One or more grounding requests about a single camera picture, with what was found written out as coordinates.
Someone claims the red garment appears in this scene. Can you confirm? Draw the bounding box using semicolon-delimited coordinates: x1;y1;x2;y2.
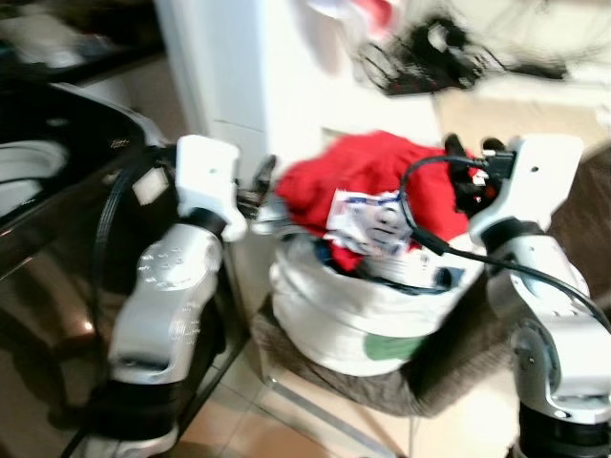
274;131;480;274

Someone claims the black washing machine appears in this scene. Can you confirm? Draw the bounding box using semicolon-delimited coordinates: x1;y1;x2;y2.
0;80;251;458

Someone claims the white blue printed cloth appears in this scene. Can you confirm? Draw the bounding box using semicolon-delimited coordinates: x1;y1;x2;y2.
326;188;418;260

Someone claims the white laundry basket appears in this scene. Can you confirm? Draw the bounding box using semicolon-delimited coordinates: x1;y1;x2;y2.
269;233;490;379

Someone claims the red white hanging item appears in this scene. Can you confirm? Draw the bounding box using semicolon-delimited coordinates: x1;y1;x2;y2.
305;0;404;39

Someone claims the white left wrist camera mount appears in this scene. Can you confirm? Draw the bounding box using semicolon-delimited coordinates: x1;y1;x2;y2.
175;135;249;241

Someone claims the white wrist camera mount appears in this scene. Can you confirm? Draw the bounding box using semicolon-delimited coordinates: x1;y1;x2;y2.
468;134;585;251
175;135;249;241

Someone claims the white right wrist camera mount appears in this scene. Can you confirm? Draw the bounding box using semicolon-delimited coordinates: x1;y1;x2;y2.
468;134;585;251

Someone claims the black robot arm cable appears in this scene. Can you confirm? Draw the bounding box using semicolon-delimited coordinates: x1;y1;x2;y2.
399;156;611;335

